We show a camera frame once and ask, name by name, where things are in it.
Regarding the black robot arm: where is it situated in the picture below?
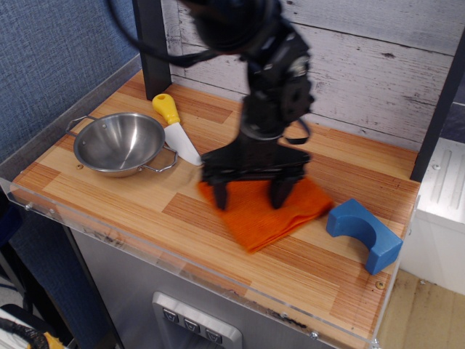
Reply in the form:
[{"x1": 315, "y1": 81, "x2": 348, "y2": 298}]
[{"x1": 184, "y1": 1, "x2": 314, "y2": 209}]

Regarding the yellow object bottom left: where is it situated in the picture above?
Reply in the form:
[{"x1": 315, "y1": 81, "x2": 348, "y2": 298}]
[{"x1": 44, "y1": 332, "x2": 68, "y2": 349}]

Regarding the white ribbed appliance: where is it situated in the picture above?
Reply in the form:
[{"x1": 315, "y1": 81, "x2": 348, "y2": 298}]
[{"x1": 400, "y1": 138, "x2": 464, "y2": 294}]

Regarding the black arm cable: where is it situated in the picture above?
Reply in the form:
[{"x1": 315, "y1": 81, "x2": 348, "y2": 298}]
[{"x1": 106, "y1": 0, "x2": 219, "y2": 68}]

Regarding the orange towel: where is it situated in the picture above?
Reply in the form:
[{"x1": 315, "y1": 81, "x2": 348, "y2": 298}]
[{"x1": 197, "y1": 177, "x2": 334, "y2": 253}]

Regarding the clear acrylic edge guard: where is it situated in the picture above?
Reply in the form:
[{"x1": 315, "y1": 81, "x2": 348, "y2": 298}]
[{"x1": 1, "y1": 175, "x2": 399, "y2": 348}]

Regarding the dark right vertical post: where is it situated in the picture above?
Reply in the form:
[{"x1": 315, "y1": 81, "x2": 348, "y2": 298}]
[{"x1": 410, "y1": 31, "x2": 464, "y2": 182}]

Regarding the dark left vertical post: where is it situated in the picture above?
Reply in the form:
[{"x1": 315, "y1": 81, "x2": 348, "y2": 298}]
[{"x1": 132, "y1": 0, "x2": 171, "y2": 100}]

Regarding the silver button control panel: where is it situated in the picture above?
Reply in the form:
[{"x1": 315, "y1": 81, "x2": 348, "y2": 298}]
[{"x1": 152, "y1": 292, "x2": 243, "y2": 348}]

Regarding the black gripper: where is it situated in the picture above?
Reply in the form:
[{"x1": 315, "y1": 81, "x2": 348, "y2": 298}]
[{"x1": 201, "y1": 133, "x2": 310, "y2": 210}]

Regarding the yellow handled toy knife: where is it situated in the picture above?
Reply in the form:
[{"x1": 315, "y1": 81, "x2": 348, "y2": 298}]
[{"x1": 152, "y1": 93, "x2": 202, "y2": 166}]

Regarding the dark vertical post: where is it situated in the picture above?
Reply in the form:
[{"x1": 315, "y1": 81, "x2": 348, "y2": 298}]
[
  {"x1": 410, "y1": 31, "x2": 464, "y2": 182},
  {"x1": 132, "y1": 0, "x2": 171, "y2": 100}
]

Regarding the blue arch wooden block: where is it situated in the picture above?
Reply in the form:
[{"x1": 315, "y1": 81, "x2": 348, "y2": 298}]
[{"x1": 326, "y1": 198, "x2": 403, "y2": 275}]

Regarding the stainless steel colander bowl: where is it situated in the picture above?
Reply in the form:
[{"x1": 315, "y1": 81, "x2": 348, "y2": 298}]
[{"x1": 65, "y1": 112, "x2": 178, "y2": 177}]

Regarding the stainless steel cabinet front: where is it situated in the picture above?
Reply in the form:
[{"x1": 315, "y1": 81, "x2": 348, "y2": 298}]
[{"x1": 68, "y1": 227, "x2": 342, "y2": 349}]

